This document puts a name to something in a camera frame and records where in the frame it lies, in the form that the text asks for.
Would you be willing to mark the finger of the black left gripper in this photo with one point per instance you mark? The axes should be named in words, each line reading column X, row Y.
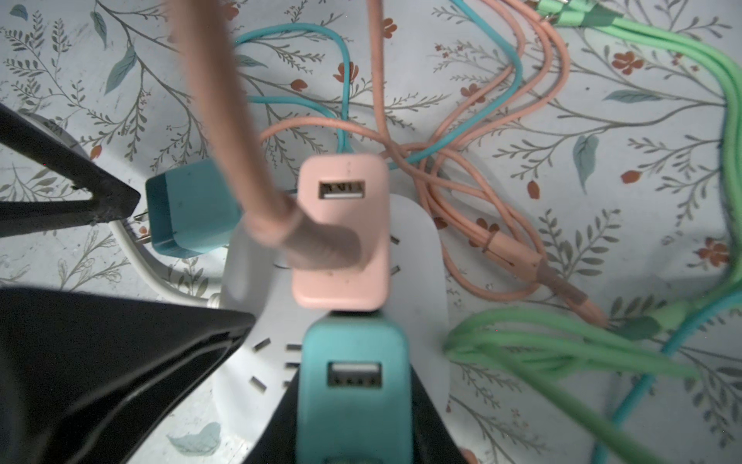
column 86, row 378
column 48, row 182

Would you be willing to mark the white power strip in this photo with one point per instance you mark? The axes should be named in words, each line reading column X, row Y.
column 251, row 383

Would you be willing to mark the dark teal two-tone charger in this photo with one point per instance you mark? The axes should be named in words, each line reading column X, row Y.
column 191, row 210

